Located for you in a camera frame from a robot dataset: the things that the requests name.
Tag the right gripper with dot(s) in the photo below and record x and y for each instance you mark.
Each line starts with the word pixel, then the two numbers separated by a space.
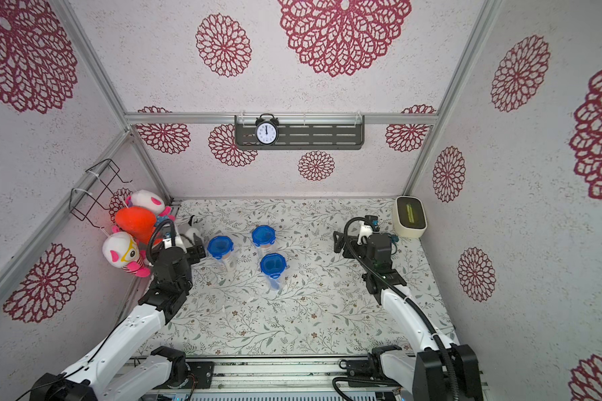
pixel 341 241

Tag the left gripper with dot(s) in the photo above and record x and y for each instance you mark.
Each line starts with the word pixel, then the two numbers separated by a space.
pixel 191 251

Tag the blue container lid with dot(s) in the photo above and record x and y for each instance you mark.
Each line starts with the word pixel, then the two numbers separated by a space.
pixel 220 247

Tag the clear plastic container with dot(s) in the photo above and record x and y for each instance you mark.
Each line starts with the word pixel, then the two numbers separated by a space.
pixel 275 283
pixel 265 250
pixel 229 263

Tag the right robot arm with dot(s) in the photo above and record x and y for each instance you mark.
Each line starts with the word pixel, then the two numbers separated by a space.
pixel 436 368

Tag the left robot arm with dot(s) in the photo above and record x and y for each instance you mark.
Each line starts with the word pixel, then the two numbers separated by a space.
pixel 94 377

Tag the teal alarm clock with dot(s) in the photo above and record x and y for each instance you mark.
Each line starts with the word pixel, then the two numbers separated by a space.
pixel 394 242

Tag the cream box with green window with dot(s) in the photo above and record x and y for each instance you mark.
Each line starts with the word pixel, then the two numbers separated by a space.
pixel 408 217

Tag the white small plush dog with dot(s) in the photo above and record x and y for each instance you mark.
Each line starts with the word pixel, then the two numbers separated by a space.
pixel 190 232

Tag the lower white pink plush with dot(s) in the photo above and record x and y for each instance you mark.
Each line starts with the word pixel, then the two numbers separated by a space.
pixel 121 251

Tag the white pink plush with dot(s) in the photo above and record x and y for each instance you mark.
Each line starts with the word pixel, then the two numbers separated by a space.
pixel 149 201
pixel 121 251

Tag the red plush toy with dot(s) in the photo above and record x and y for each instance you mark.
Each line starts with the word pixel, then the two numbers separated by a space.
pixel 138 222

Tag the upper white pink plush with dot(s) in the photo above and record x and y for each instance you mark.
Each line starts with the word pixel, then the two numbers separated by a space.
pixel 149 201

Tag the black alarm clock on shelf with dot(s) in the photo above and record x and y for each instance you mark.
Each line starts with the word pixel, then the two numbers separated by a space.
pixel 267 129

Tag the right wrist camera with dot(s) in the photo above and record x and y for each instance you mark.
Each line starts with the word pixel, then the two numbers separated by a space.
pixel 369 226

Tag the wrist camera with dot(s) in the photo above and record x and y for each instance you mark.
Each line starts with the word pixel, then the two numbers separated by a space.
pixel 173 241
pixel 369 226

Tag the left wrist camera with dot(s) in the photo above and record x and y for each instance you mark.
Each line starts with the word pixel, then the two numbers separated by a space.
pixel 173 241

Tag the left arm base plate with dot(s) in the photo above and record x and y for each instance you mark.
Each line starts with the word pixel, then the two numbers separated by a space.
pixel 196 375

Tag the black wire basket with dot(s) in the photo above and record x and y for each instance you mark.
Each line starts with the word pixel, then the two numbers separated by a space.
pixel 99 193

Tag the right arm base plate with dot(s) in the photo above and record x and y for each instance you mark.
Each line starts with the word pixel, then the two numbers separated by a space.
pixel 362 373

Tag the grey wall shelf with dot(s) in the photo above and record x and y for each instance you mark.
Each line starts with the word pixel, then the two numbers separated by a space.
pixel 305 135

